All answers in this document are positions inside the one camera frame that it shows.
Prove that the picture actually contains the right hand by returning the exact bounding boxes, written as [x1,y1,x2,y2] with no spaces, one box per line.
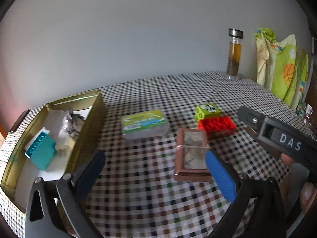
[279,154,316,214]

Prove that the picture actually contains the white power adapter plug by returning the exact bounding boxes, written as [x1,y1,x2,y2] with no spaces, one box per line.
[55,133,75,155]

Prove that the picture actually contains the red toy building block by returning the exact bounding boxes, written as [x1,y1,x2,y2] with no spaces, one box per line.
[198,116,236,139]

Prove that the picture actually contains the lime green toy block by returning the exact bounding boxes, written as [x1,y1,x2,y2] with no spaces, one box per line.
[194,103,222,122]

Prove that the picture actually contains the patterned foil wrapper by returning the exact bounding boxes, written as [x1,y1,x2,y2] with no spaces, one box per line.
[62,109,85,140]

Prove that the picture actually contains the green cartoon blanket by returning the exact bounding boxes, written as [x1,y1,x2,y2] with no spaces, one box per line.
[255,28,309,110]

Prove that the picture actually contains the teal toy building block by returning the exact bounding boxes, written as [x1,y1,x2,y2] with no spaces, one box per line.
[25,132,56,170]

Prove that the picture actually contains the white mug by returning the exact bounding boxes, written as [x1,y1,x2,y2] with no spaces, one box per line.
[305,104,313,115]

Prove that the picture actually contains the brown framed picture box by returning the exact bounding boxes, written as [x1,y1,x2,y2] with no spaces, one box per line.
[174,128,212,183]

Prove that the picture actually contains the gold metal tin box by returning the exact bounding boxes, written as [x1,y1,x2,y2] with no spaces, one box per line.
[1,90,106,213]

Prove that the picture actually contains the green dental floss box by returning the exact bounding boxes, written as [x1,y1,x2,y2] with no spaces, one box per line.
[121,109,170,140]

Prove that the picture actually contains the glass tea bottle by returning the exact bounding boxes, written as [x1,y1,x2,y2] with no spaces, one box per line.
[227,28,243,79]

